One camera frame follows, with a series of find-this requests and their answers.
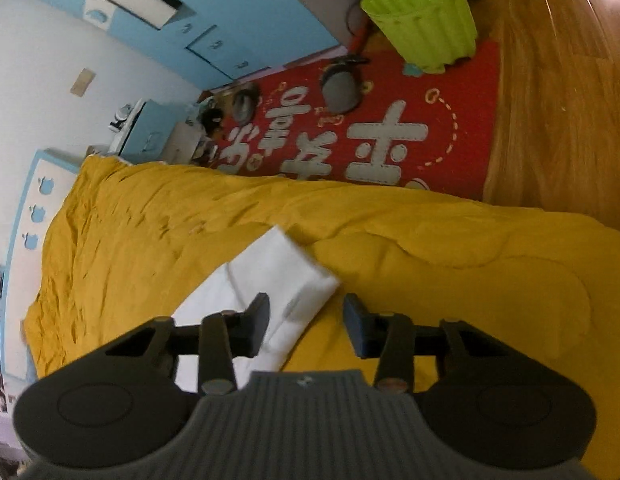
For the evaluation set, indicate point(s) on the blue wardrobe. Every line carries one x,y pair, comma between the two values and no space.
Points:
260,15

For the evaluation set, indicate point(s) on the white and blue headboard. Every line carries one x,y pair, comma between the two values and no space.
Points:
22,265

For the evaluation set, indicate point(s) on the green plastic bin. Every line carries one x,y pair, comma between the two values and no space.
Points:
420,15

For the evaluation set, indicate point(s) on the yellow blanket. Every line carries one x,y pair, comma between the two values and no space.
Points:
440,260

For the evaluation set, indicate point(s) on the blue nightstand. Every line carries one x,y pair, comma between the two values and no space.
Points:
149,130

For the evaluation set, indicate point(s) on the white small garment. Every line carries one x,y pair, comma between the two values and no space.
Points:
280,265

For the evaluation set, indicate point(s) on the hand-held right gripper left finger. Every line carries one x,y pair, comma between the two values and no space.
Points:
260,316

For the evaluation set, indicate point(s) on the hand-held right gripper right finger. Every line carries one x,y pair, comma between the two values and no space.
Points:
354,325

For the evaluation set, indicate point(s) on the beige wall plate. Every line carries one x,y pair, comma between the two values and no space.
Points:
82,82

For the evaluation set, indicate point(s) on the red printed rug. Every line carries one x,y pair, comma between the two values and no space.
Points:
472,110

